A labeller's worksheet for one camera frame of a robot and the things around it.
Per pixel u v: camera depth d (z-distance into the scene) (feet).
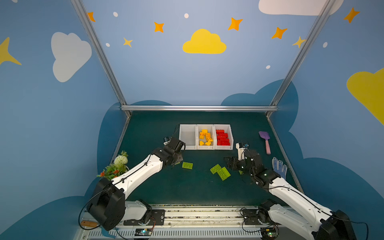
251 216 2.46
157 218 2.42
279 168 3.00
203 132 3.51
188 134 3.53
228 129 3.48
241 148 2.40
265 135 3.50
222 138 3.41
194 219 2.45
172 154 2.07
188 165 3.02
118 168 2.45
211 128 3.45
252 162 2.02
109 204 1.31
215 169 2.98
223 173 2.96
